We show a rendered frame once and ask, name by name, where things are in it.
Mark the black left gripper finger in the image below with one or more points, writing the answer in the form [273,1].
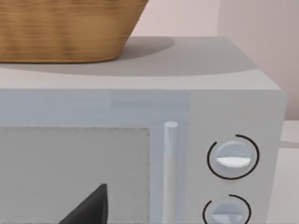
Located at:
[93,207]

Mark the pale microwave oven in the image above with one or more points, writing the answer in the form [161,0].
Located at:
[233,105]

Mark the pale microwave door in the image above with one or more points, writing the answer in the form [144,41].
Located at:
[70,112]

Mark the woven wooden basket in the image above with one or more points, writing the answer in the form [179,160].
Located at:
[63,30]

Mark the pale round microwave knob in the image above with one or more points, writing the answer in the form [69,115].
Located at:
[225,213]
[233,158]

